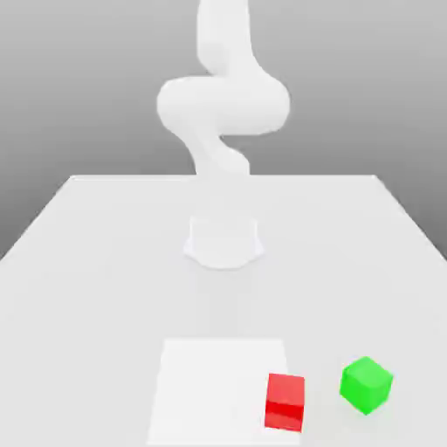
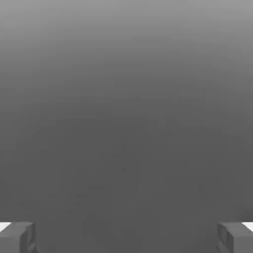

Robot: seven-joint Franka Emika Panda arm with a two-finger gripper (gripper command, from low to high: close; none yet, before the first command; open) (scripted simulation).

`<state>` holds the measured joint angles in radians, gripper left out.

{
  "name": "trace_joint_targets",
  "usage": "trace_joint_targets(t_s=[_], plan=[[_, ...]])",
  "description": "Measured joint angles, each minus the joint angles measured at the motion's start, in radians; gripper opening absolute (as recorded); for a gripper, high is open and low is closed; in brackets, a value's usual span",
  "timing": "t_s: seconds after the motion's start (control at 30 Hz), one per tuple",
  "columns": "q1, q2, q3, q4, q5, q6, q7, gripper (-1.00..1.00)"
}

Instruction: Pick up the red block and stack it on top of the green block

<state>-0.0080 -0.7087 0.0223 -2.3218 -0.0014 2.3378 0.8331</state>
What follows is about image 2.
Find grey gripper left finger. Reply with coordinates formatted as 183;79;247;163
0;221;38;253

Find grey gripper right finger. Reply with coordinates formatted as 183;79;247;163
215;221;253;253

